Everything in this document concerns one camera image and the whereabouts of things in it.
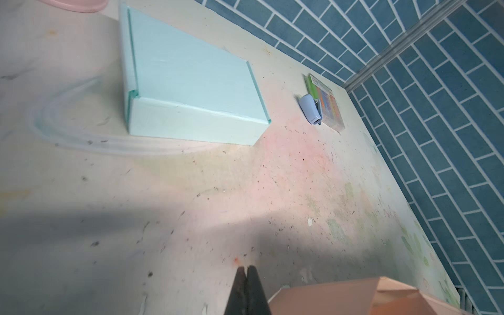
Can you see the clear case of markers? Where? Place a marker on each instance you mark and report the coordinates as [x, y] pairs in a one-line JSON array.
[[325, 102]]

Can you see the pink pencil cup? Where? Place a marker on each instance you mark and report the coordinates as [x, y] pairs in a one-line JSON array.
[[78, 6]]

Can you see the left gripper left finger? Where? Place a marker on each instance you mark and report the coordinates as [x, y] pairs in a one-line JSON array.
[[237, 301]]

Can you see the pink paper box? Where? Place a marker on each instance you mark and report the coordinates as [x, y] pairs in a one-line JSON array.
[[368, 296]]

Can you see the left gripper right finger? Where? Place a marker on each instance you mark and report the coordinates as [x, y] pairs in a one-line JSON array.
[[257, 303]]

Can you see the mint green paper box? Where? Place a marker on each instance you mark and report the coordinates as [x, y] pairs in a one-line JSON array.
[[177, 86]]

